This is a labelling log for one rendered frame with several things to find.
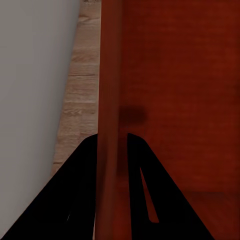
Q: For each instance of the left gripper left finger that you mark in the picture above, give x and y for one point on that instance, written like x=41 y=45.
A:
x=66 y=208

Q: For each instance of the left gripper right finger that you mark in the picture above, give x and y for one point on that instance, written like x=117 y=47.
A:
x=177 y=219

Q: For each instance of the storage box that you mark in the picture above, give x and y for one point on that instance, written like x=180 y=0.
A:
x=170 y=73

